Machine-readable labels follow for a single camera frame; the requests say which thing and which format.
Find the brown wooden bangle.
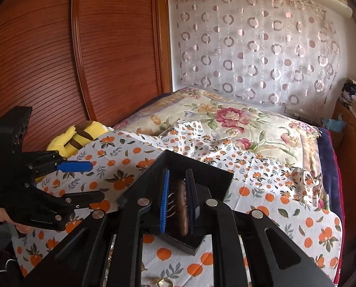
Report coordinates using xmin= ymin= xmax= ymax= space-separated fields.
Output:
xmin=177 ymin=180 xmax=189 ymax=237

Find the black square jewelry box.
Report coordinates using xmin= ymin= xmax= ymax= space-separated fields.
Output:
xmin=117 ymin=150 xmax=233 ymax=255

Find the person's left hand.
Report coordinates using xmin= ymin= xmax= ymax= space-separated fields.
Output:
xmin=0 ymin=208 xmax=34 ymax=234

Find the yellow plush toy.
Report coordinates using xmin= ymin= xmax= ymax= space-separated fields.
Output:
xmin=47 ymin=121 xmax=110 ymax=159

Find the orange print bed sheet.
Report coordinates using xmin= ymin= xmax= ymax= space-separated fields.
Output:
xmin=13 ymin=121 xmax=342 ymax=286

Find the floral quilt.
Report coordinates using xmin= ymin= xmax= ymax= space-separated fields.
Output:
xmin=115 ymin=88 xmax=322 ymax=176

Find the wooden sliding wardrobe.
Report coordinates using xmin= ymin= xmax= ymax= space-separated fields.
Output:
xmin=0 ymin=0 xmax=172 ymax=150

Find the dark blue blanket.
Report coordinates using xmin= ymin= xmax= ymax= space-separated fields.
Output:
xmin=317 ymin=127 xmax=344 ymax=221

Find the teal cloth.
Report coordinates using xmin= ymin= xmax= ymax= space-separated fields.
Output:
xmin=322 ymin=114 xmax=346 ymax=133

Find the wooden window side cabinet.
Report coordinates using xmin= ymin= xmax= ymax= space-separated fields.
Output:
xmin=332 ymin=100 xmax=356 ymax=239

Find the circle pattern sheer curtain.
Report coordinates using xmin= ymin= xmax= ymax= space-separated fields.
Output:
xmin=171 ymin=0 xmax=340 ymax=120

